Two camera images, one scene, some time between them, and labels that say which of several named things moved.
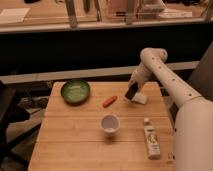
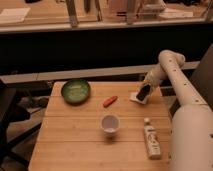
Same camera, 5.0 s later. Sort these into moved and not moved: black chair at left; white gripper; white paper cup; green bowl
Moved: white gripper
Not moved: black chair at left; green bowl; white paper cup
